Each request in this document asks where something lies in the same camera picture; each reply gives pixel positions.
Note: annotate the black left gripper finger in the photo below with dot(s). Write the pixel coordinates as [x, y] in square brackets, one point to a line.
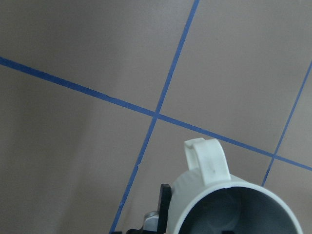
[163, 207]

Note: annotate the white cup with handle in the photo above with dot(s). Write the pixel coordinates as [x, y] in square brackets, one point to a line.
[207, 199]

